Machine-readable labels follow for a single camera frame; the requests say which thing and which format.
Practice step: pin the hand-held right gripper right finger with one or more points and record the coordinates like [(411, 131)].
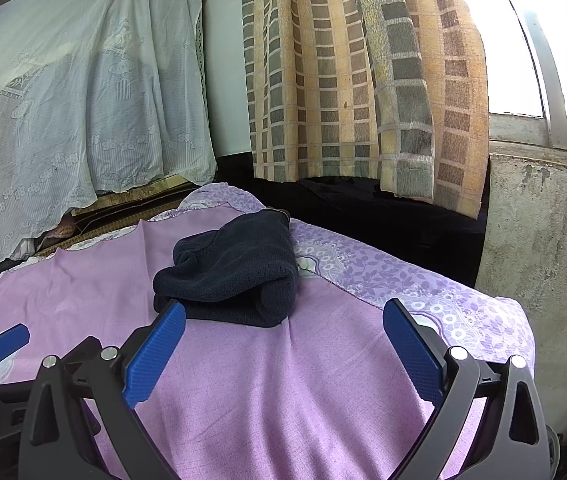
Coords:
[(413, 355)]

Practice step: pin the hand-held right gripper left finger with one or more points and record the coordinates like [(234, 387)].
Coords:
[(156, 360)]

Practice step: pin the navy knit cardigan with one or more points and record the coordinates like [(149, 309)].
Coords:
[(233, 270)]

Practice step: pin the purple bedsheet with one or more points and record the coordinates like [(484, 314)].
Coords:
[(263, 385)]

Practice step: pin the black cloth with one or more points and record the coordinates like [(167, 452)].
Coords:
[(388, 220)]

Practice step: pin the brown woven mat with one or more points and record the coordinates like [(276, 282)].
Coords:
[(128, 205)]

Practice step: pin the white lace cover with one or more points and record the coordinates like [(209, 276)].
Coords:
[(88, 85)]

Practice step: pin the checkered curtain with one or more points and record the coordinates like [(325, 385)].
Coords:
[(323, 85)]

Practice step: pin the white window frame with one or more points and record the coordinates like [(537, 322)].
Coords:
[(556, 110)]

